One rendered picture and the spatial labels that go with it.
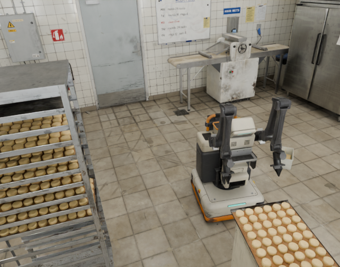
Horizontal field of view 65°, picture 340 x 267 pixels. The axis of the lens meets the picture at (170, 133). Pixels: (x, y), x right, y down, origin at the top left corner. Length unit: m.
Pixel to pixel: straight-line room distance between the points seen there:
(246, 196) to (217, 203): 0.32
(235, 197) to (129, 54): 3.59
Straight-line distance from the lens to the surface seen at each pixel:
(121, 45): 5.36
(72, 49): 5.25
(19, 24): 5.04
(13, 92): 1.34
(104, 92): 5.53
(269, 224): 1.77
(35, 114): 1.39
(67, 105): 1.33
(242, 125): 2.31
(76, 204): 1.75
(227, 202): 2.78
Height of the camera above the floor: 2.20
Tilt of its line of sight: 30 degrees down
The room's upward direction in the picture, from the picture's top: 3 degrees counter-clockwise
